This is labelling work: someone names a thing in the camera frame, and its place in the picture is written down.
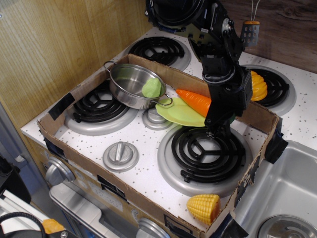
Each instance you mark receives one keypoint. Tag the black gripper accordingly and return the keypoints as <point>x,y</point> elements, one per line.
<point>230,95</point>

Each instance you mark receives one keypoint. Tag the orange toy carrot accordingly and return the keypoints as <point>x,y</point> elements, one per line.
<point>197,102</point>

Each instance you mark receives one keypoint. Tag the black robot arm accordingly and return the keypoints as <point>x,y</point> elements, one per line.
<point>213,39</point>

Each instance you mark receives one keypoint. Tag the light green plate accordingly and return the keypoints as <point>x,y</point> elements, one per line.
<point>177,111</point>

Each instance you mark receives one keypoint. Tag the front right black burner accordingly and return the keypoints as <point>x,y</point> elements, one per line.
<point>193,163</point>

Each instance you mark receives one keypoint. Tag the black burner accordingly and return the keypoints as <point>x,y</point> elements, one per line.
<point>193,163</point>
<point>281,95</point>
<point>99,113</point>
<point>164,50</point>

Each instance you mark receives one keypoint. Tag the yellow toy pumpkin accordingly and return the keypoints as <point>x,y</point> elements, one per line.
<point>259,87</point>

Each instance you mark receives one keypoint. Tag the middle silver stove knob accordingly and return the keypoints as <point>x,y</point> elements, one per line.
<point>152,120</point>

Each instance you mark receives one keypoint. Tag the silver stove knob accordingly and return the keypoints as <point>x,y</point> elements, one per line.
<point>120,157</point>
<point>152,120</point>

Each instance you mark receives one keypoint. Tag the back right black burner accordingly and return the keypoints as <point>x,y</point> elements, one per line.
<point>281,95</point>

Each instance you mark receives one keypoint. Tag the green toy vegetable chunk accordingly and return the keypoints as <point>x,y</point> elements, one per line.
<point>151,88</point>

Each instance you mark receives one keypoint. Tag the yellow toy corn cob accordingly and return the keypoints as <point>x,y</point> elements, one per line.
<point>204,207</point>

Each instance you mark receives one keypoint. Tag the back left black burner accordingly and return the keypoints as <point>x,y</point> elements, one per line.
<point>164,50</point>

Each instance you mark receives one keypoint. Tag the silver toy sink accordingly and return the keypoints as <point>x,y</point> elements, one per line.
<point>282,202</point>

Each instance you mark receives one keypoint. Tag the front silver stove knob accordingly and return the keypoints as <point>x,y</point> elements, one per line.
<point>120,157</point>

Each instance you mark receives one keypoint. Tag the small steel pot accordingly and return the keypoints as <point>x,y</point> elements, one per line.
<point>126,82</point>

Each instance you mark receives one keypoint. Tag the hanging silver spatula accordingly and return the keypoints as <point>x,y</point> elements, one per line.
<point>250,28</point>

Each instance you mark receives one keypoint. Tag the right oven front knob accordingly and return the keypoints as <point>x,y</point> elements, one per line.
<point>149,229</point>

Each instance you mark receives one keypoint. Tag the oven knob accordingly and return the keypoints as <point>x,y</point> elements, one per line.
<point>149,229</point>
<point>58,172</point>

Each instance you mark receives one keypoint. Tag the front left black burner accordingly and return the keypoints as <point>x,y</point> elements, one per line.
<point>99,113</point>

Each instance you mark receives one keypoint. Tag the brown cardboard fence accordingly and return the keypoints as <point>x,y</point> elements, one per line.
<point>143,186</point>

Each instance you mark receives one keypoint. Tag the left oven front knob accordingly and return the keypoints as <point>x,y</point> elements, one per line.
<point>58,172</point>

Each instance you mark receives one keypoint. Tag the orange object bottom left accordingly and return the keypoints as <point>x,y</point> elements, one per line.
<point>52,226</point>

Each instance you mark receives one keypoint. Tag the silver oven door handle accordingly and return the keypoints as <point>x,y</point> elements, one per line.
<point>93,215</point>

